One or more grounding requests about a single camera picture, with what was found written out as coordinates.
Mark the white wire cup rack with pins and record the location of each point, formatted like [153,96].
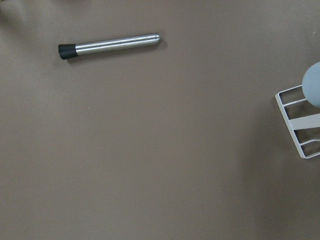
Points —
[302,123]

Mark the blue plastic cup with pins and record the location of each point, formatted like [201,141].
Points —
[311,85]

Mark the steel muddler black tip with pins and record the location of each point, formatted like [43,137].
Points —
[69,51]

